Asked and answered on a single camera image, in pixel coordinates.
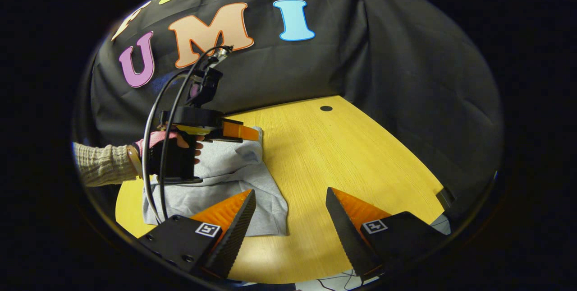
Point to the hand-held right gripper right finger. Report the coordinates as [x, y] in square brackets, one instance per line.
[349, 237]

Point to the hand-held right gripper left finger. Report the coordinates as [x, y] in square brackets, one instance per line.
[234, 237]

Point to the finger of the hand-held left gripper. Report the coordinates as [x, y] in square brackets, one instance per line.
[241, 131]

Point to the grey zip-neck sweatshirt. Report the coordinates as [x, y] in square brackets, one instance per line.
[234, 182]

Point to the black backdrop cloth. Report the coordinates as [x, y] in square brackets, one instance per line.
[360, 56]

